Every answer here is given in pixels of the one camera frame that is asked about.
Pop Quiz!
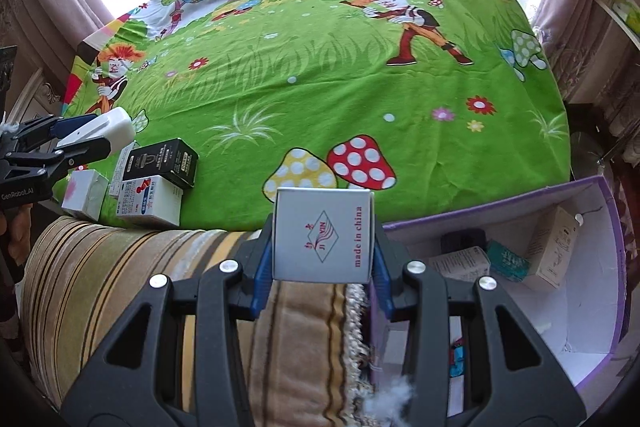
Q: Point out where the black box white print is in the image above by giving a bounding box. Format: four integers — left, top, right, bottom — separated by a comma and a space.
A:
121, 138, 199, 190

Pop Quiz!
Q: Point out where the purple cardboard box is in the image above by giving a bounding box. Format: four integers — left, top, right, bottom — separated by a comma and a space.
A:
369, 174, 627, 423

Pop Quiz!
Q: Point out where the tall cream box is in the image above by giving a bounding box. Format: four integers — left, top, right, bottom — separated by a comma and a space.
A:
525, 206, 581, 290

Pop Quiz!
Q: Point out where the white box orange print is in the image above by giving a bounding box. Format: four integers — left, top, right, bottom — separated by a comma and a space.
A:
429, 246, 492, 283

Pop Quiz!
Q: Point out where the person's left hand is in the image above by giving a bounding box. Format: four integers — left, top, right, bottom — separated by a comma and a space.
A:
0, 207, 29, 269

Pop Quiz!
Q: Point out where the plain white box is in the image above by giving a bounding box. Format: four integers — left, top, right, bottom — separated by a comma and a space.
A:
59, 107, 137, 158

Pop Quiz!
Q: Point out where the blue red printed packet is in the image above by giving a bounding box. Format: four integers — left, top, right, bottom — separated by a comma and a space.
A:
448, 339, 469, 379

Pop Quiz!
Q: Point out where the green cartoon printed blanket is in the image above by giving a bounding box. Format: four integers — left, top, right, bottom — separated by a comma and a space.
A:
59, 0, 572, 233

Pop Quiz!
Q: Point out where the grey box red print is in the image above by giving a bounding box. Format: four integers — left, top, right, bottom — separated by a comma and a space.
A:
271, 187, 376, 284

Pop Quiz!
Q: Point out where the cream carved furniture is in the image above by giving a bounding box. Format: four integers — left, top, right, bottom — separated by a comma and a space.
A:
0, 57, 68, 128

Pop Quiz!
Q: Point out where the white cotton fluff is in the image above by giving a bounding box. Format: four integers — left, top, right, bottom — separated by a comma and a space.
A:
362, 377, 419, 414

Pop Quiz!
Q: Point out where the white box red blue print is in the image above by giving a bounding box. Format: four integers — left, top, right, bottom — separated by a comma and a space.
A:
116, 175, 185, 229

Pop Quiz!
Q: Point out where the teal green box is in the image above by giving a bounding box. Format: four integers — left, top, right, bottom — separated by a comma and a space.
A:
486, 239, 532, 282

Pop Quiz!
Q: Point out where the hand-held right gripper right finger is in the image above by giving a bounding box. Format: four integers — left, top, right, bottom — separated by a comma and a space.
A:
370, 219, 588, 427

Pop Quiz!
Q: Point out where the striped brown fringed cushion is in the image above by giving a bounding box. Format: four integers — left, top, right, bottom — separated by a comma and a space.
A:
17, 216, 373, 427

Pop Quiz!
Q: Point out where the small narrow white box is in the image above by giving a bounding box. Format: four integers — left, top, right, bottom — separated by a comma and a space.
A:
107, 147, 134, 198

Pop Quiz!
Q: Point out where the white box pink print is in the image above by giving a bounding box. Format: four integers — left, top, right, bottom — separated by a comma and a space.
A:
61, 169, 110, 222

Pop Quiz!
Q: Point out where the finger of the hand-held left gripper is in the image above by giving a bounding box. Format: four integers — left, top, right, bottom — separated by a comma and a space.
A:
7, 113, 100, 148
0, 134, 112, 181

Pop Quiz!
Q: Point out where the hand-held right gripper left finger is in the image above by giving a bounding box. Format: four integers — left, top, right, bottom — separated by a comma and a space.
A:
60, 213, 275, 427

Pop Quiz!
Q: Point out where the small dark box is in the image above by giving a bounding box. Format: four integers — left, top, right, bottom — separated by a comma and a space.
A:
440, 229, 488, 253

